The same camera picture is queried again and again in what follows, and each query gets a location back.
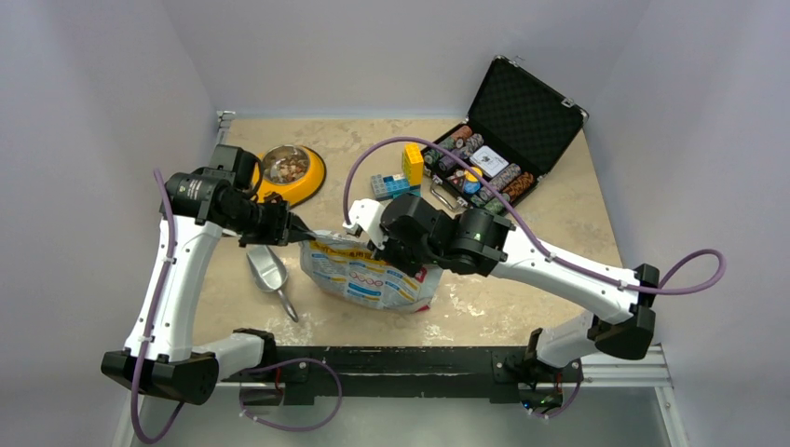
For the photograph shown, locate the silver metal scoop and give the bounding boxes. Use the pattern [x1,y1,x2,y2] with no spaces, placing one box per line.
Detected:
[247,246,300,322]

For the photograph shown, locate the colourful pet food bag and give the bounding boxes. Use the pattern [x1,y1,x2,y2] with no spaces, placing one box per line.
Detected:
[299,230,443,314]

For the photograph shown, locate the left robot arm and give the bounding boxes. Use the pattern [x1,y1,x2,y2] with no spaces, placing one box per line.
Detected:
[101,144,314,405]

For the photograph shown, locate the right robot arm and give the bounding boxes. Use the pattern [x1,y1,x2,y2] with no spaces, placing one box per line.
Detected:
[348,195,658,379]

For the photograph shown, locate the yellow double pet bowl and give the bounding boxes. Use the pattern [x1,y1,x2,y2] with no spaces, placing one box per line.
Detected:
[252,144,327,208]

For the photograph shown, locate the blue grey toy brick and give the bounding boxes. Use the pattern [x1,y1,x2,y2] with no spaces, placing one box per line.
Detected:
[370,174,412,201]

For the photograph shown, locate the yellow toy brick block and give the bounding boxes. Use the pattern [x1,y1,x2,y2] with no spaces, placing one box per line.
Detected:
[402,142,424,186]

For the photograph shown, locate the white playing card deck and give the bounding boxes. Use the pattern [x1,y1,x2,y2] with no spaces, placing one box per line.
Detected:
[469,145,509,178]

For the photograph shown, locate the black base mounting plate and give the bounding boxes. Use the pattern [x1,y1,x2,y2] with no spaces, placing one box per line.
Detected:
[225,345,583,405]

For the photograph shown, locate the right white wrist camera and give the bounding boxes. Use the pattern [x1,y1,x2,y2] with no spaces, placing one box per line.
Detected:
[343,198,388,250]

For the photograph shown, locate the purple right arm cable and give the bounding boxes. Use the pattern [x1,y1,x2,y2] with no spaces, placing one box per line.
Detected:
[342,136,728,297]

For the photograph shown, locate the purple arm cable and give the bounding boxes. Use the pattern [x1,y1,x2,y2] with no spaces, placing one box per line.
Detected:
[342,136,728,297]
[129,168,186,445]

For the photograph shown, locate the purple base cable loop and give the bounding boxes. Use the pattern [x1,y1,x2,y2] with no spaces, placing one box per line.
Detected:
[238,358,344,434]

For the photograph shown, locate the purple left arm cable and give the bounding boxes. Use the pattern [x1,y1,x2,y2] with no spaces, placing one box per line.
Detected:
[129,168,186,445]

